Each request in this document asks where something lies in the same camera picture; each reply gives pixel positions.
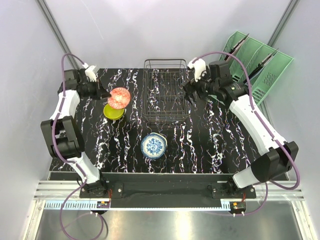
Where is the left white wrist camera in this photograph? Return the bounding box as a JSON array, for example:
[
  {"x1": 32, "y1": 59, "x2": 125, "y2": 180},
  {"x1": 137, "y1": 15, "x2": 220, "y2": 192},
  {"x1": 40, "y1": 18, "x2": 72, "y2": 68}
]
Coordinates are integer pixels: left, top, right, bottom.
[{"x1": 82, "y1": 63, "x2": 99, "y2": 82}]

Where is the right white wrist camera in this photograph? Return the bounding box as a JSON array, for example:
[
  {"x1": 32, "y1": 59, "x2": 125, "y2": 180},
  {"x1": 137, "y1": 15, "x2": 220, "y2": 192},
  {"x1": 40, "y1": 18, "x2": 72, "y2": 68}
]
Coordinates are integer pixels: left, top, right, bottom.
[{"x1": 187, "y1": 57, "x2": 207, "y2": 82}]

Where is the wire dish rack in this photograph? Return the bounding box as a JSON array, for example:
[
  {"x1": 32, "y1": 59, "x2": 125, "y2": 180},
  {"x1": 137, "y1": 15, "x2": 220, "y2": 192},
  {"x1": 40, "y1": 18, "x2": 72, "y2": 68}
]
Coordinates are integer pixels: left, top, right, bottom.
[{"x1": 142, "y1": 58, "x2": 189, "y2": 124}]

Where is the green file organizer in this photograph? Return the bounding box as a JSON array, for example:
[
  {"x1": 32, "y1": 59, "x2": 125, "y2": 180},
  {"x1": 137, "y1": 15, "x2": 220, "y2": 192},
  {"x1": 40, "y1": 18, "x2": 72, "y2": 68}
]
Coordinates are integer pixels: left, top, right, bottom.
[{"x1": 223, "y1": 31, "x2": 293, "y2": 106}]

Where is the blue white patterned bowl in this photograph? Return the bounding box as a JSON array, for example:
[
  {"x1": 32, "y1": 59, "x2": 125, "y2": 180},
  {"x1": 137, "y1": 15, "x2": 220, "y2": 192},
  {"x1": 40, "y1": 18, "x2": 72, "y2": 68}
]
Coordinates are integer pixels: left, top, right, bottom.
[{"x1": 140, "y1": 132, "x2": 168, "y2": 160}]

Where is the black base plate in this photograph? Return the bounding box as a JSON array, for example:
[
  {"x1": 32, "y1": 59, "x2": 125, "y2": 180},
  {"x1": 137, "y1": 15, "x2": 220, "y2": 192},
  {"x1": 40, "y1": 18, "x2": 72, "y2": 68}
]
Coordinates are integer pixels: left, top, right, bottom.
[{"x1": 74, "y1": 172, "x2": 257, "y2": 208}]

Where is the red patterned bowl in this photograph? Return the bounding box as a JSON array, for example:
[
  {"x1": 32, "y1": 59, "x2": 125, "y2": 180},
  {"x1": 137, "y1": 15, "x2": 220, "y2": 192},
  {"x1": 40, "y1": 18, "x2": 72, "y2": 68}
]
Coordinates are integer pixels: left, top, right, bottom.
[{"x1": 108, "y1": 87, "x2": 131, "y2": 109}]

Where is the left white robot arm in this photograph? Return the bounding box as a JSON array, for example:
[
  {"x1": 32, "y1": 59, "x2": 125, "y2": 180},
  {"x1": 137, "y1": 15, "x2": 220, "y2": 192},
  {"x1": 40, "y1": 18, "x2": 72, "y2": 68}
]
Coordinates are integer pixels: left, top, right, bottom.
[{"x1": 40, "y1": 65, "x2": 111, "y2": 198}]

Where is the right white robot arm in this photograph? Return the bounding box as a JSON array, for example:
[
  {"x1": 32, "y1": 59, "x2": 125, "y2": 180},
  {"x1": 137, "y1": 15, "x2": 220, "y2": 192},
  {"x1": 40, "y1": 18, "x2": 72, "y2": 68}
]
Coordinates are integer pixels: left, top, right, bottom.
[{"x1": 183, "y1": 58, "x2": 299, "y2": 199}]

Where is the yellow green bowl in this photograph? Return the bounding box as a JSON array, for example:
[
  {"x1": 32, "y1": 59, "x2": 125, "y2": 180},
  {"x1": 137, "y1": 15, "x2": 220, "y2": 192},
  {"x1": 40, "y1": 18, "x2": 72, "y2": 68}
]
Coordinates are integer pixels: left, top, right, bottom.
[{"x1": 103, "y1": 104, "x2": 125, "y2": 121}]

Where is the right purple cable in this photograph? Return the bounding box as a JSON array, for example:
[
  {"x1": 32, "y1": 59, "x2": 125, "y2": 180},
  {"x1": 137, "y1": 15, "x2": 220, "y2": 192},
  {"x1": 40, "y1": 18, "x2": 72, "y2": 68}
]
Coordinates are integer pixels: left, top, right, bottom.
[{"x1": 191, "y1": 51, "x2": 301, "y2": 216}]

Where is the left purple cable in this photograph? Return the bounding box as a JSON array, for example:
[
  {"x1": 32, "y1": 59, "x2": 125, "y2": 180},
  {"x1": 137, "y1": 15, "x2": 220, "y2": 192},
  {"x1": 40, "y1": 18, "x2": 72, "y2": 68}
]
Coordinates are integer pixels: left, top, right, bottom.
[{"x1": 51, "y1": 53, "x2": 108, "y2": 238}]

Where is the purple cable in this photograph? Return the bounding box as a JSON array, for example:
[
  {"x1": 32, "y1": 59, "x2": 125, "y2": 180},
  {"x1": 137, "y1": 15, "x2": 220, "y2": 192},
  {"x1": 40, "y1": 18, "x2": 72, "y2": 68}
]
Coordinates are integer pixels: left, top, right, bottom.
[
  {"x1": 191, "y1": 51, "x2": 301, "y2": 216},
  {"x1": 51, "y1": 53, "x2": 108, "y2": 238}
]

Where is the black folder in organizer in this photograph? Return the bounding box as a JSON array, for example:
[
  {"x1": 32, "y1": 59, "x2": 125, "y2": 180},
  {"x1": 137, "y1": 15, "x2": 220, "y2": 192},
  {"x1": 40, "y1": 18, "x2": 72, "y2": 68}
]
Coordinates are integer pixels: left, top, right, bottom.
[{"x1": 223, "y1": 31, "x2": 250, "y2": 56}]

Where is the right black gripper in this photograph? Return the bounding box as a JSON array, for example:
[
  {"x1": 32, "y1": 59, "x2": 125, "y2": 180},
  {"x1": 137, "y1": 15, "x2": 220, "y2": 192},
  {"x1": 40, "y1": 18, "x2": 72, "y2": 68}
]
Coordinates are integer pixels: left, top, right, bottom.
[{"x1": 182, "y1": 66, "x2": 219, "y2": 106}]

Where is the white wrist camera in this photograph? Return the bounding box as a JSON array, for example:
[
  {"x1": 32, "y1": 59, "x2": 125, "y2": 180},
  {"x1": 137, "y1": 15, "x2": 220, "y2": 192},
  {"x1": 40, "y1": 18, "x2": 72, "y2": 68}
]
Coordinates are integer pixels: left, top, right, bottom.
[
  {"x1": 82, "y1": 63, "x2": 99, "y2": 82},
  {"x1": 187, "y1": 57, "x2": 207, "y2": 82}
]

